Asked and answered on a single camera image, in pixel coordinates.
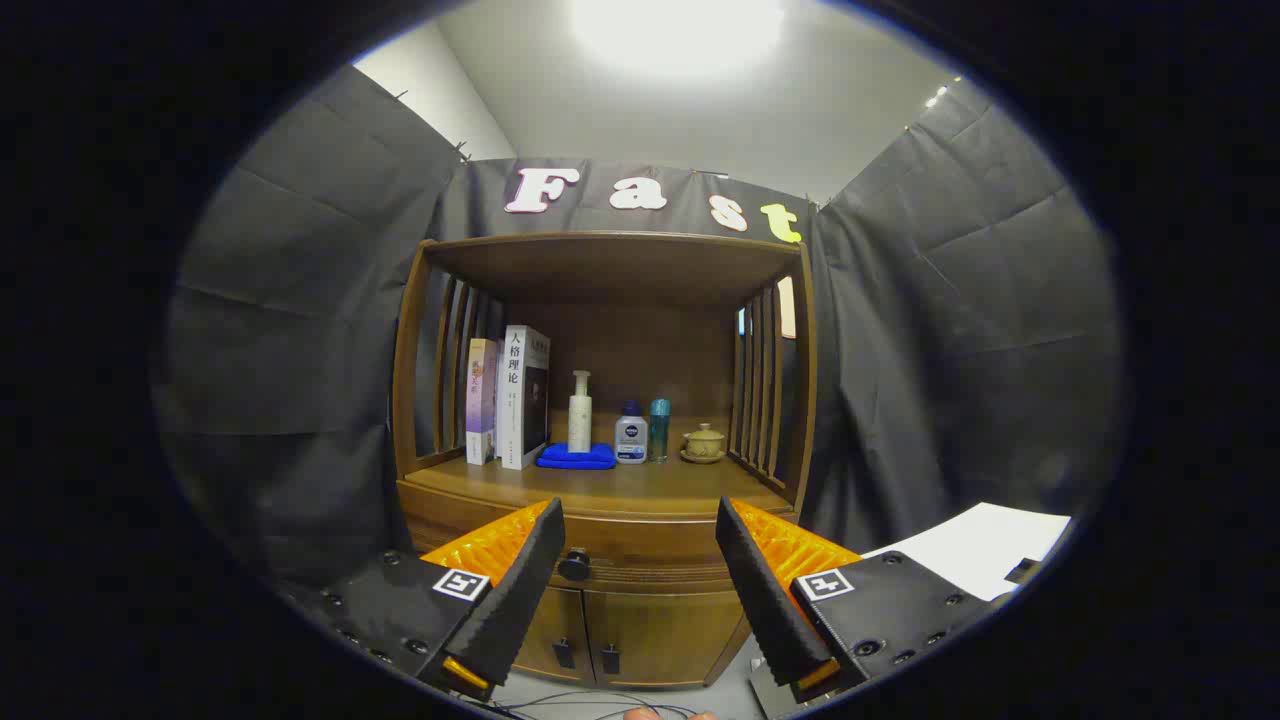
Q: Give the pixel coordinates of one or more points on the white bottle with blue cap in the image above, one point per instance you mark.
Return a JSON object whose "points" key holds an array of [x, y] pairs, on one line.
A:
{"points": [[631, 440]]}

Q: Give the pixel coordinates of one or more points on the small ceiling lamp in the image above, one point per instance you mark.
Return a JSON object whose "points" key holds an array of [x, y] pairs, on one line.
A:
{"points": [[940, 95]]}

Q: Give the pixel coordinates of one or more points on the white pump bottle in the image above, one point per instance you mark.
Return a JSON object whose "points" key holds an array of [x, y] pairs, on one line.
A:
{"points": [[580, 420]]}

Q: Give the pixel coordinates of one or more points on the brown wooden countertop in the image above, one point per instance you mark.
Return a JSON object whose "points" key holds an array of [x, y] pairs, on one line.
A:
{"points": [[650, 490]]}

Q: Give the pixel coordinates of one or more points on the white box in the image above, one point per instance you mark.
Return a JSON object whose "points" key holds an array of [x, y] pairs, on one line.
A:
{"points": [[980, 545]]}

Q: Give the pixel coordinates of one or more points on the black round drawer knob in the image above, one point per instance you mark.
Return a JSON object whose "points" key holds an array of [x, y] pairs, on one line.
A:
{"points": [[574, 566]]}

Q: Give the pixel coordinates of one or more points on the brown wooden drawer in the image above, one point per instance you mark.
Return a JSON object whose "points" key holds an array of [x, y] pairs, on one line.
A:
{"points": [[640, 545]]}

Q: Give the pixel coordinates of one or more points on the slim teal bottle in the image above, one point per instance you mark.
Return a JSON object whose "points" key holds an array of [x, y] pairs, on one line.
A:
{"points": [[659, 430]]}

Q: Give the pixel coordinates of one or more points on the thick white book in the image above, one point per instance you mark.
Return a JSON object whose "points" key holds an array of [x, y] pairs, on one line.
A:
{"points": [[512, 400]]}

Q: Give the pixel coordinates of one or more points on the purple book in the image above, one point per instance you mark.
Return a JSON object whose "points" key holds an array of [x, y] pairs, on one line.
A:
{"points": [[481, 400]]}

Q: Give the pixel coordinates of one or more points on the brown wooden cabinet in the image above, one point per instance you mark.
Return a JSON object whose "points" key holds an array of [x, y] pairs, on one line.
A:
{"points": [[640, 350]]}

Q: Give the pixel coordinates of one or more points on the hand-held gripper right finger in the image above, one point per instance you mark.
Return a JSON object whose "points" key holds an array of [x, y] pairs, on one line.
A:
{"points": [[765, 600]]}

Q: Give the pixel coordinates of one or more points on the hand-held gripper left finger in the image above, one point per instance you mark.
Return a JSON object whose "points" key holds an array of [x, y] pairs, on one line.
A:
{"points": [[520, 590]]}

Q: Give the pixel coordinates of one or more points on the beige lidded tea cup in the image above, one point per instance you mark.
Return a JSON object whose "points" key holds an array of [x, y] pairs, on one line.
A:
{"points": [[704, 443]]}

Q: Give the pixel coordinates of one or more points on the blue folded towel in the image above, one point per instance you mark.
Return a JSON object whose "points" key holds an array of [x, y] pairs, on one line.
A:
{"points": [[575, 458]]}

